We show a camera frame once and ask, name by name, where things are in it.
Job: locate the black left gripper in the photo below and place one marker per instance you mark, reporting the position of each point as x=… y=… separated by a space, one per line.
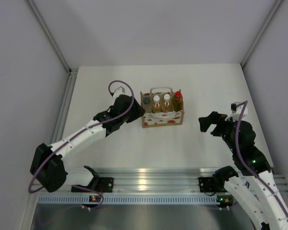
x=138 y=110

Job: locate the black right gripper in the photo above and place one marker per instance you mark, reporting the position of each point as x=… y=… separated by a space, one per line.
x=205 y=122

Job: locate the burlap watermelon print bag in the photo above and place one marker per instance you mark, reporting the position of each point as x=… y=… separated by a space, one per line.
x=161 y=119

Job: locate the yellow bottle red cap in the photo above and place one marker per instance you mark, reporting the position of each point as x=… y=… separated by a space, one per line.
x=177 y=101

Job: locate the amber bottle white cap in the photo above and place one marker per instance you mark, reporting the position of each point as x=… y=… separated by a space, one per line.
x=166 y=104
x=157 y=108

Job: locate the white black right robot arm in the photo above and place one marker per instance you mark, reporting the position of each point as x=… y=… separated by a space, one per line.
x=259 y=196

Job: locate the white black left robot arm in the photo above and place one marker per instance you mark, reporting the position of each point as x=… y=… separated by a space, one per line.
x=49 y=162

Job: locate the clear bottle grey cap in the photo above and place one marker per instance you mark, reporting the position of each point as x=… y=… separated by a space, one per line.
x=147 y=105

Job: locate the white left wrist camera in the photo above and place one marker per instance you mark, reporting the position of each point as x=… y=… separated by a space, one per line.
x=118 y=91

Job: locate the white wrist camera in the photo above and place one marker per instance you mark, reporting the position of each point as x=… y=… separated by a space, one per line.
x=237 y=108
x=118 y=91

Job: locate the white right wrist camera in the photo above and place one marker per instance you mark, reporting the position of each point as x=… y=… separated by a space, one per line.
x=237 y=108

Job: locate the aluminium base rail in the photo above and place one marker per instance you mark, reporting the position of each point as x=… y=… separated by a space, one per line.
x=162 y=181

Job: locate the aluminium frame post left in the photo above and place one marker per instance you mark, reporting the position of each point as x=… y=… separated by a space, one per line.
x=48 y=34

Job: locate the aluminium frame post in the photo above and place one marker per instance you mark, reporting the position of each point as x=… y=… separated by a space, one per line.
x=48 y=34
x=262 y=30

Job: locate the white slotted cable duct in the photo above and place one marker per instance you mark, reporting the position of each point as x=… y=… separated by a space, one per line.
x=87 y=199

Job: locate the aluminium frame post right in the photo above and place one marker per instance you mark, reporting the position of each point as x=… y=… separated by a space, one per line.
x=262 y=30

